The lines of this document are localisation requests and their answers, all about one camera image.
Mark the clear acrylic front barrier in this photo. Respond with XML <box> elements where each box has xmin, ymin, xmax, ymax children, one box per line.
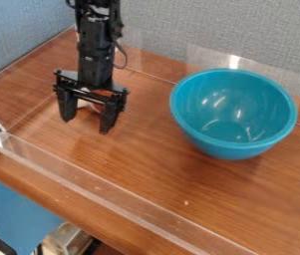
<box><xmin>0</xmin><ymin>129</ymin><xmax>256</xmax><ymax>255</ymax></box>

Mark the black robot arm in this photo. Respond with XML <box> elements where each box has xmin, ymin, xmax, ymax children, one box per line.
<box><xmin>54</xmin><ymin>0</ymin><xmax>129</xmax><ymax>134</ymax></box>

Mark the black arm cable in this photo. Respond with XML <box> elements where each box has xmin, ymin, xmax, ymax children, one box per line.
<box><xmin>112</xmin><ymin>41</ymin><xmax>130</xmax><ymax>70</ymax></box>

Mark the blue plastic bowl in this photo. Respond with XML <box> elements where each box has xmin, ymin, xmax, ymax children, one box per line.
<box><xmin>169</xmin><ymin>68</ymin><xmax>297</xmax><ymax>160</ymax></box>

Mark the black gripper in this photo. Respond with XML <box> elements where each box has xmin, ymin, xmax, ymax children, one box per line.
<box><xmin>54</xmin><ymin>69</ymin><xmax>129</xmax><ymax>134</ymax></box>

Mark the metal frame under table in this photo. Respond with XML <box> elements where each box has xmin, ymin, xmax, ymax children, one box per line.
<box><xmin>33</xmin><ymin>222</ymin><xmax>93</xmax><ymax>255</ymax></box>

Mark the toy mushroom brown cap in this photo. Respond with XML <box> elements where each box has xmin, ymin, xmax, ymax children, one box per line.
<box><xmin>78</xmin><ymin>90</ymin><xmax>113</xmax><ymax>114</ymax></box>

